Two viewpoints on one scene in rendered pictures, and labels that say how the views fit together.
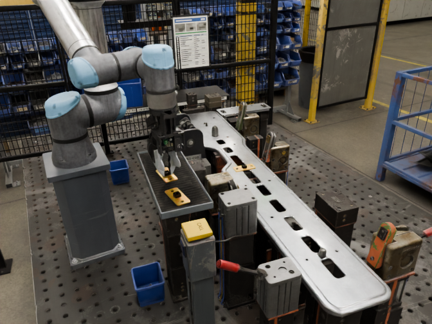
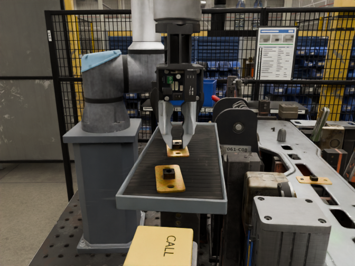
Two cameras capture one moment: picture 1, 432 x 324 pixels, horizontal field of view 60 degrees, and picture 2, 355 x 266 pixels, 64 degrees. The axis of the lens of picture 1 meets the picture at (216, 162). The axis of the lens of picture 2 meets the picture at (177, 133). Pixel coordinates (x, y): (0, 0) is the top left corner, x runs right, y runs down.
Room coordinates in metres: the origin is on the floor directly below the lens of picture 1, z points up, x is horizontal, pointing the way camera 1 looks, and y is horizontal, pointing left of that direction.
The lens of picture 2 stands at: (0.51, -0.06, 1.34)
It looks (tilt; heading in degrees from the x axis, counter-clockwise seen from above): 17 degrees down; 24
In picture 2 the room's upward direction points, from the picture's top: straight up
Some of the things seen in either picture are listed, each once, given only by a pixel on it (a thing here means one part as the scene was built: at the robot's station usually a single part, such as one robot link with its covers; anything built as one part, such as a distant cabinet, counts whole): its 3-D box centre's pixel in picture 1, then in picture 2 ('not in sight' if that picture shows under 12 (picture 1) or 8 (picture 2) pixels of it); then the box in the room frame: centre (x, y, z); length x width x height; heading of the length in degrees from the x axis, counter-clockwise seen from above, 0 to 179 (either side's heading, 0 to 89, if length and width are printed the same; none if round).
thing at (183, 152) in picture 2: (166, 173); (177, 145); (0.96, 0.15, 1.17); 0.08 x 0.04 x 0.01; 28
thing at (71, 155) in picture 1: (72, 146); (104, 111); (1.21, 0.50, 1.15); 0.15 x 0.15 x 0.10
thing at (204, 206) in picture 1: (170, 177); (181, 152); (0.96, 0.13, 1.16); 0.37 x 0.14 x 0.02; 19
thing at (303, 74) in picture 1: (315, 78); not in sight; (4.79, -1.32, 0.36); 0.50 x 0.50 x 0.73
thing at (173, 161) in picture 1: (175, 161); (189, 125); (0.95, 0.12, 1.21); 0.06 x 0.03 x 0.09; 28
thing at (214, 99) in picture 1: (213, 125); (285, 138); (2.03, 0.01, 0.88); 0.08 x 0.08 x 0.36; 19
